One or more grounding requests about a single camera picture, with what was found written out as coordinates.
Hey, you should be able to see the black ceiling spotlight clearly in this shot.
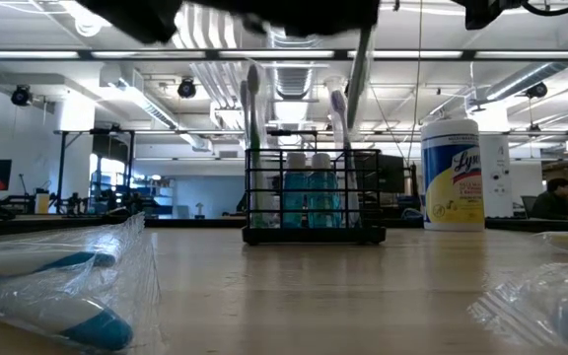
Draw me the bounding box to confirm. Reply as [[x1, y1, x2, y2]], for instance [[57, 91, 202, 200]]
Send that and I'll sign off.
[[525, 81, 549, 100], [177, 77, 197, 100], [10, 84, 33, 107]]

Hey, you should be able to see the silver ceiling air duct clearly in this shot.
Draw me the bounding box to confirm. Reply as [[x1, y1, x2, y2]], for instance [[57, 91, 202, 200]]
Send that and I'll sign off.
[[262, 34, 330, 100]]

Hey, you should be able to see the purple toothbrush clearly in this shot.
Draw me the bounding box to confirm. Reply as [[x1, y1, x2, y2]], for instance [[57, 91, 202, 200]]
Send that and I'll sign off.
[[325, 76, 363, 228]]

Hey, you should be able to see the person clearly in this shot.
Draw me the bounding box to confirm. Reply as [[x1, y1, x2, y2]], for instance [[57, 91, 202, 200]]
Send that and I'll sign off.
[[530, 177, 568, 221]]

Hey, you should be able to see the black metal rack frame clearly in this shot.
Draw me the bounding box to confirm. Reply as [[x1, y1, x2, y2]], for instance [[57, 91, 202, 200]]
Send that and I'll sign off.
[[55, 128, 136, 214]]

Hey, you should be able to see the teal mouthwash bottle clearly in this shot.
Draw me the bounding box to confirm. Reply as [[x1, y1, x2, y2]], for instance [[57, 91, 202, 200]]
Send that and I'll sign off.
[[283, 152, 309, 230], [308, 152, 340, 230]]

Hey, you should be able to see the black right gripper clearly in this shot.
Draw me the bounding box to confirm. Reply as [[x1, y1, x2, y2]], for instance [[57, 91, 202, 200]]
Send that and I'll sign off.
[[454, 0, 527, 31]]

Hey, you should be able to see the white round pillar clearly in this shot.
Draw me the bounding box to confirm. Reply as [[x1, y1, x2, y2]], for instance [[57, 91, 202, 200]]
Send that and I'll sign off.
[[479, 133, 515, 218]]

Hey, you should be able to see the black wire caddy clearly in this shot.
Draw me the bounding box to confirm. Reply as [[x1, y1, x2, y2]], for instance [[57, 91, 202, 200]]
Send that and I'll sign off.
[[242, 147, 388, 247]]

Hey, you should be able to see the black monitor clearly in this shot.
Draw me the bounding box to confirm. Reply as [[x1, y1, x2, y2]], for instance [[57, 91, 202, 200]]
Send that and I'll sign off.
[[352, 152, 407, 194]]

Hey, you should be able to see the yellow toothbrush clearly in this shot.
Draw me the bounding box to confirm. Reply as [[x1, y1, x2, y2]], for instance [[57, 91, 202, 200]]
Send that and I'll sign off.
[[530, 230, 568, 256]]

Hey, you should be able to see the black aluminium table frame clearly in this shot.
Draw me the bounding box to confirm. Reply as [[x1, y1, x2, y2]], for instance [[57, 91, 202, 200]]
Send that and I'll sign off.
[[0, 214, 568, 240]]

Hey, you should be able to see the black crossbeam with light strips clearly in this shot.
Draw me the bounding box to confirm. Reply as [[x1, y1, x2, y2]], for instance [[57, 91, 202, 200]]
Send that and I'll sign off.
[[0, 47, 568, 62]]

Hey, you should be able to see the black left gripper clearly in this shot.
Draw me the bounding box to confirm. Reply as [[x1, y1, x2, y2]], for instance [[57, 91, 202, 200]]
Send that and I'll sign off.
[[184, 0, 380, 38]]

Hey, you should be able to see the Lysol wipes canister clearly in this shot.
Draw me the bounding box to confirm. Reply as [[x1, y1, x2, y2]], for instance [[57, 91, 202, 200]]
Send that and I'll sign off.
[[420, 117, 486, 233]]

